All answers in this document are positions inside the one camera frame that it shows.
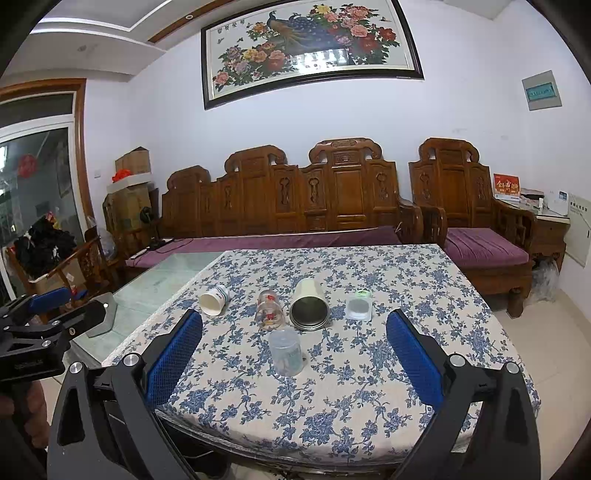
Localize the wooden door frame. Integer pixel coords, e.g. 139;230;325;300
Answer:
0;78;95;296

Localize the red desk calendar card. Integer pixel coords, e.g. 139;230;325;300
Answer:
493;174;522;201

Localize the small brown cardboard box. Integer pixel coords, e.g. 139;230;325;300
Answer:
115;147;152;176

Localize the wooden side chair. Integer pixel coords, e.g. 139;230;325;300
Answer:
7;226;116;319

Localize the clear plastic cup green lid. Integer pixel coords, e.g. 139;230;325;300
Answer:
345;289;374;322

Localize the blue floral tablecloth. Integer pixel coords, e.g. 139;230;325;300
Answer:
102;244;542;464

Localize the black clothes pile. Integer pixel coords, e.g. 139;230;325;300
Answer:
14;215;77;280

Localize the large brown cardboard box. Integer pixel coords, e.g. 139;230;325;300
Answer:
104;184;155;232

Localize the translucent plastic measuring cup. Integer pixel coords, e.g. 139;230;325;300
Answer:
269;328;309;377

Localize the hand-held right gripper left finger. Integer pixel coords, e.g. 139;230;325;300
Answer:
46;308;204;480

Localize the clear glass cup red print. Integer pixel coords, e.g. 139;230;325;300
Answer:
255;289;283;333

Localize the long purple sofa cushion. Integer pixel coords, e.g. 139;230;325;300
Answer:
126;226;402;271

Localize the person's left hand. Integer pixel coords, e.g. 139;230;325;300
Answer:
0;382;51;450

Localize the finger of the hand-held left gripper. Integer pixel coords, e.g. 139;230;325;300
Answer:
44;292;117;352
0;287;75;324

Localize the white paper cup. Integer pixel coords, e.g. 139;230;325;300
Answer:
199;284;230;317

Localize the framed peacock flower painting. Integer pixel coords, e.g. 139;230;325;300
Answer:
200;0;424;110

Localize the square purple seat cushion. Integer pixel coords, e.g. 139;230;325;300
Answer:
444;227;530;268

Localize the carved wooden armchair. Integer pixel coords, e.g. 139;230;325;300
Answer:
409;137;539;318

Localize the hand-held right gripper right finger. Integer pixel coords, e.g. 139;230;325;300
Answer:
385;308;542;480

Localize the clear plastic bag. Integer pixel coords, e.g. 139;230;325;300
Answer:
531;258;560;303

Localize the wooden side table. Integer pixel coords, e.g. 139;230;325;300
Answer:
522;203;571;273

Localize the cream steel tumbler cup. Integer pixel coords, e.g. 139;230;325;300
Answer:
289;277;331;332

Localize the black power strip cable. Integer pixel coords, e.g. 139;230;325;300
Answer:
129;237;174;259

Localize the carved wooden sofa bench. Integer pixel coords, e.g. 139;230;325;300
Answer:
104;137;446;282

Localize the white wall panel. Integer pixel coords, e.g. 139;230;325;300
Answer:
564;194;591;267

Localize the grey wall electrical panel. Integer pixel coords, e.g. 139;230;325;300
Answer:
522;70;564;112

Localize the glass-topped table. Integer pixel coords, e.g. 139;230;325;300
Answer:
69;251;472;478

